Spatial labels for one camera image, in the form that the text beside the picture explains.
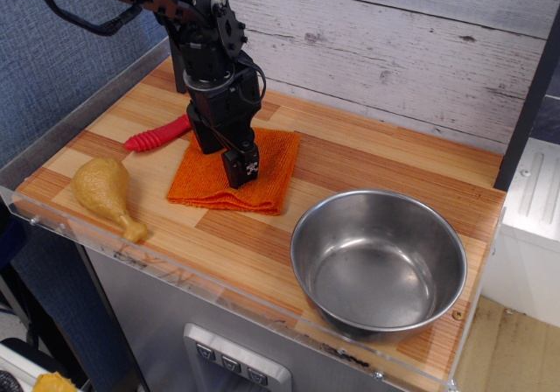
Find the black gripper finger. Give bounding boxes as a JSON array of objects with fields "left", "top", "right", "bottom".
[
  {"left": 221, "top": 142, "right": 259, "bottom": 189},
  {"left": 186, "top": 102, "right": 223, "bottom": 155}
]

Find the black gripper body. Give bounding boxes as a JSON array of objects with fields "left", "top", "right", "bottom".
[{"left": 183, "top": 64, "right": 263, "bottom": 149}]

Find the orange cloth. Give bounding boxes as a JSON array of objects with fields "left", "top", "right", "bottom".
[{"left": 167, "top": 129, "right": 300, "bottom": 215}]

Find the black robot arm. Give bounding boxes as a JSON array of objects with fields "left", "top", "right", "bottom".
[{"left": 118, "top": 0, "right": 266, "bottom": 188}]

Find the plastic toy chicken drumstick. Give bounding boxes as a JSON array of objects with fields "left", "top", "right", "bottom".
[{"left": 70, "top": 157, "right": 148, "bottom": 242}]

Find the clear acrylic table guard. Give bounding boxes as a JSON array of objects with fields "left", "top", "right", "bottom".
[{"left": 1, "top": 43, "right": 505, "bottom": 391}]

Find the stainless steel bowl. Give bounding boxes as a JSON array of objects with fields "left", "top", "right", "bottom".
[{"left": 290, "top": 189, "right": 467, "bottom": 342}]

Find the silver button control panel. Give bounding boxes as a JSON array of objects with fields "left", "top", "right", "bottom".
[{"left": 183, "top": 323, "right": 292, "bottom": 391}]

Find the yellow object bottom corner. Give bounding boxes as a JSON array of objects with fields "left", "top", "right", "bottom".
[{"left": 31, "top": 372, "right": 78, "bottom": 392}]

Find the white metal side cabinet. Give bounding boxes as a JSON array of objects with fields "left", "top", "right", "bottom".
[{"left": 481, "top": 138, "right": 559, "bottom": 326}]

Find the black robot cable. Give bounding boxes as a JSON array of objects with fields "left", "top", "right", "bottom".
[{"left": 26, "top": 0, "right": 144, "bottom": 38}]

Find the dark vertical post right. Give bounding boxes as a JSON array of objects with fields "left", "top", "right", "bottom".
[{"left": 493, "top": 10, "right": 559, "bottom": 192}]

